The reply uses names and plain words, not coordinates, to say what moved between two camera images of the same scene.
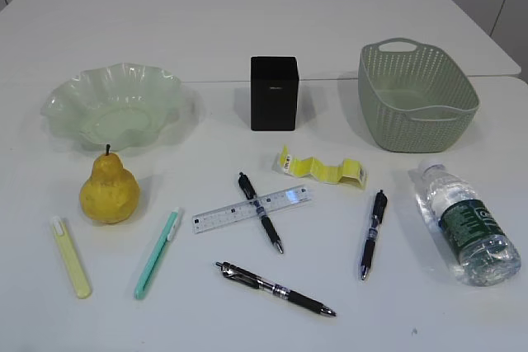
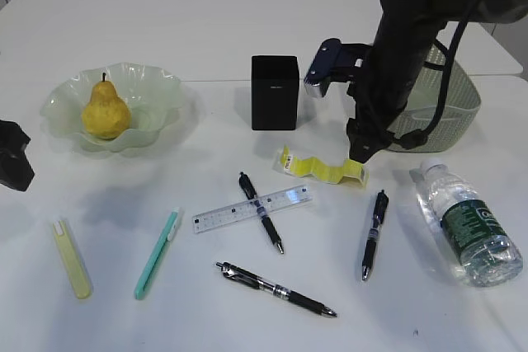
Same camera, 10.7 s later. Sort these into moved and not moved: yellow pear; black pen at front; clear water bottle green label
Moved: yellow pear
Not moved: clear water bottle green label; black pen at front
